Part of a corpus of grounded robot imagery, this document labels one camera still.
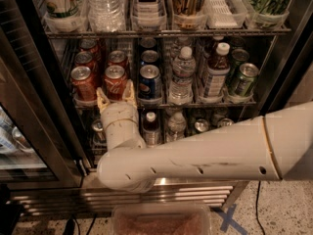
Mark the glass fridge door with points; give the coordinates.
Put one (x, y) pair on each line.
(20, 100)

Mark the middle green can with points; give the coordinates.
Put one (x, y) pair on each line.
(237, 57)

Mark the middle blue pepsi can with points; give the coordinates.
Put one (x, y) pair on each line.
(149, 57)

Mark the stainless steel fridge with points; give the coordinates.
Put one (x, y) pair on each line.
(116, 102)

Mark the back left red can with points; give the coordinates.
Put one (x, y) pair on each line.
(93, 46)

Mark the red coke can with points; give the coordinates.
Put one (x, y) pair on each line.
(115, 79)
(118, 57)

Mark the middle left red can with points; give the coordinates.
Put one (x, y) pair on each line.
(87, 59)

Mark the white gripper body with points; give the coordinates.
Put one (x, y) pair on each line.
(117, 112)

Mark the clear water bottle middle shelf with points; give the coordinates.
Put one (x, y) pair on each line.
(183, 69)

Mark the white labelled bottle top shelf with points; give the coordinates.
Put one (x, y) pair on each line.
(149, 14)

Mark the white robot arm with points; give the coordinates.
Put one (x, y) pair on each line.
(277, 146)

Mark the water bottle bottom shelf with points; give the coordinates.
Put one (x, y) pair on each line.
(176, 127)

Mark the silver can bottom shelf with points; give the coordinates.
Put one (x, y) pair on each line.
(98, 130)

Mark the blue pepsi can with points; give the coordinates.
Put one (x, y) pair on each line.
(148, 43)
(149, 57)
(149, 82)

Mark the back blue pepsi can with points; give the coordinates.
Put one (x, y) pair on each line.
(148, 43)

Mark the brown bottle bottom shelf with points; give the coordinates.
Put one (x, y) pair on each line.
(151, 129)

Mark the left green can bottom shelf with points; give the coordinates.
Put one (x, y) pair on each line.
(199, 126)

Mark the clear plastic bin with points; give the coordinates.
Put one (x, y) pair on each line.
(161, 219)

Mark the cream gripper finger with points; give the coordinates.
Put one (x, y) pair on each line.
(102, 100)
(128, 96)

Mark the empty white plastic tray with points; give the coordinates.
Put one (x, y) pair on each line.
(225, 14)

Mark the front blue pepsi can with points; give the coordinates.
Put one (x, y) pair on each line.
(149, 82)

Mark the brown tea bottle white cap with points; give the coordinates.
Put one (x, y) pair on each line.
(217, 68)

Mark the front left red can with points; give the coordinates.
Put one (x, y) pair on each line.
(85, 82)

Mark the large water bottle top shelf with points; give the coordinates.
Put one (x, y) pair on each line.
(106, 15)

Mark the blue tape cross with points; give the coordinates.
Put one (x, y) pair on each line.
(228, 221)

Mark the right green can bottom shelf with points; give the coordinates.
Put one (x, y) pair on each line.
(224, 122)

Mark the front green can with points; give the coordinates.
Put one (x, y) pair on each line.
(243, 80)

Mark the black cable plug left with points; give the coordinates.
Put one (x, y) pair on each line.
(72, 227)

